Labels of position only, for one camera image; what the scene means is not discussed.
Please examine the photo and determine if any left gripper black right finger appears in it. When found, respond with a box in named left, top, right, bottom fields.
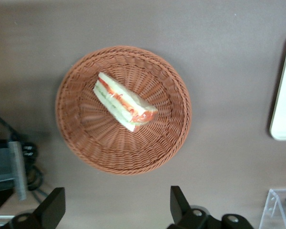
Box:
left=166, top=185, right=255, bottom=229

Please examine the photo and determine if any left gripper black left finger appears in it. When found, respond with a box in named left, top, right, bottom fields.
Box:
left=4, top=187, right=66, bottom=229

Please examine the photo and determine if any triangle sandwich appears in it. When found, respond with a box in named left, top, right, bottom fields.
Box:
left=92, top=72, right=158, bottom=133

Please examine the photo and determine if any round brown wicker basket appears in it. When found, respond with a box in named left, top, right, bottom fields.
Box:
left=55, top=45, right=193, bottom=176

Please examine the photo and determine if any clear acrylic bottle rack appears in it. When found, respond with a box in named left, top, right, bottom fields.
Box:
left=258, top=188, right=286, bottom=229

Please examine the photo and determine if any black cable bundle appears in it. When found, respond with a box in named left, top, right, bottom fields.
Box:
left=21, top=140, right=48, bottom=198

